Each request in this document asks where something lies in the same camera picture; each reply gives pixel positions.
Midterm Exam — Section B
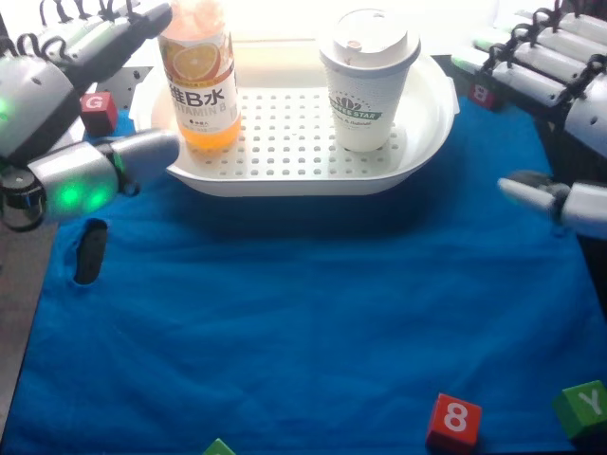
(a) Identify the blue table cloth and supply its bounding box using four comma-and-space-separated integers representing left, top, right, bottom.
0, 94, 607, 455

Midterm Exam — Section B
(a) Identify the red block letter G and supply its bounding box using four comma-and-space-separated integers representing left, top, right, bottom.
79, 92, 119, 137

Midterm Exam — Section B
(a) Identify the white paper cup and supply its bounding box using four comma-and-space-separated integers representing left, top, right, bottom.
319, 8, 422, 153

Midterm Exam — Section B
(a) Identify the orange juice bottle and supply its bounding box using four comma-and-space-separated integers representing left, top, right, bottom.
157, 0, 242, 152

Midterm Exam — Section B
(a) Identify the orange-red block numeral 8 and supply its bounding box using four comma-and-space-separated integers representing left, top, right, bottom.
425, 392, 484, 451

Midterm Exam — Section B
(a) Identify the dark red number block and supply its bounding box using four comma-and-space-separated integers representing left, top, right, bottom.
468, 82, 504, 113

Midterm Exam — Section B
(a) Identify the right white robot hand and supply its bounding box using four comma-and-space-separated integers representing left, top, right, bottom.
450, 8, 607, 238

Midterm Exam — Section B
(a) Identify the small green block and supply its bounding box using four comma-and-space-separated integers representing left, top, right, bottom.
202, 438, 237, 455

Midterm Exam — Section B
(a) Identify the green block letter Y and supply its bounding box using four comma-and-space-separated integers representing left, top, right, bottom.
552, 379, 607, 442

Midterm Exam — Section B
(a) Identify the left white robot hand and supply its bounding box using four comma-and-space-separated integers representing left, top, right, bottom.
0, 0, 181, 224

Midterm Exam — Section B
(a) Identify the white perforated basket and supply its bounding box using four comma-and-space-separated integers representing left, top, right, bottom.
128, 40, 461, 198

